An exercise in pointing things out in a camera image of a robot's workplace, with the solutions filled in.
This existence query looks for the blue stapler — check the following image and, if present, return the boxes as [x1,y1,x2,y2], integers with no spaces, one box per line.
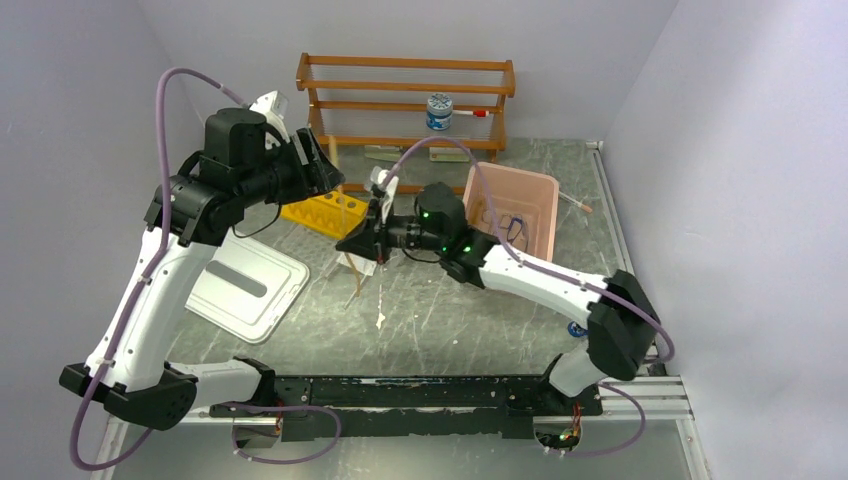
[567,321,588,338]

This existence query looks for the white box left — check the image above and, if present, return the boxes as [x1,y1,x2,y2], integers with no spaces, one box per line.
[363,145,403,162]

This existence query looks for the glass rod orange tip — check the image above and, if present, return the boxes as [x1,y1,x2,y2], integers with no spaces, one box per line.
[558,191,593,214]

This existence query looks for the tan rubber tubing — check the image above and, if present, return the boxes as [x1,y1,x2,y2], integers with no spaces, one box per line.
[328,135,363,297]

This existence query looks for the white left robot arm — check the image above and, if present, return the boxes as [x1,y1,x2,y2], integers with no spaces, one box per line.
[59,108,344,431]

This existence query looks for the white box right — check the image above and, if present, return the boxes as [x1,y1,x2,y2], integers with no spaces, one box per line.
[428,147,469,163]

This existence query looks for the pink plastic bin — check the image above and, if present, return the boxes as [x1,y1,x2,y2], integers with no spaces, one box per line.
[463,162,559,261]

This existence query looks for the blue safety glasses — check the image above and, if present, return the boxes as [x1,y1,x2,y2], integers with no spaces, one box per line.
[498,213,529,250]

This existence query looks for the wooden shelf rack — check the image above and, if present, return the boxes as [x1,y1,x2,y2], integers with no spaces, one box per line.
[296,53,516,162]

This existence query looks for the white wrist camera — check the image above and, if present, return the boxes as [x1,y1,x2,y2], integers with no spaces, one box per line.
[365,167,398,224]
[249,90,289,142]

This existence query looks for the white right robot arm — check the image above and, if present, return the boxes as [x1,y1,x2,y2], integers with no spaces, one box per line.
[336,183,659,414]

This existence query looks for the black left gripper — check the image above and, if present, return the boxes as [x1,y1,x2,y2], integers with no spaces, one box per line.
[238,126,346,207]

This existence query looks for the blue white jar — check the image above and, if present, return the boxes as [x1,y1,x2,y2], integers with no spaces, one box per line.
[426,92,454,131]

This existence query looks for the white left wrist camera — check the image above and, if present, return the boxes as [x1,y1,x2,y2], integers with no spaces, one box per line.
[249,90,289,142]

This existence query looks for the white box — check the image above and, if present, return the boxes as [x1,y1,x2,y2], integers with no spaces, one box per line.
[363,145,403,162]
[428,147,469,163]

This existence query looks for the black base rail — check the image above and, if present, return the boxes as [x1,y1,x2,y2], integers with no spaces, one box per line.
[209,375,603,442]

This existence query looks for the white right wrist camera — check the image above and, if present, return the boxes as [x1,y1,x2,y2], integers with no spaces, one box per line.
[365,167,398,224]

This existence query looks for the yellow test tube rack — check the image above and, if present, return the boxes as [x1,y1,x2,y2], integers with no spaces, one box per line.
[281,191,368,239]

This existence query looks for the metal crucible tongs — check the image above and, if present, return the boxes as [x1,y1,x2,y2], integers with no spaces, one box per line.
[478,209,502,232]

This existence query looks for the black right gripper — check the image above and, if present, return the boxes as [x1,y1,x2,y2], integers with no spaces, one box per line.
[337,198,446,265]

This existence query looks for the white plastic lid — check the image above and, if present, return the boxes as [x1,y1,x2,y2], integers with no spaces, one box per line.
[186,234,310,345]

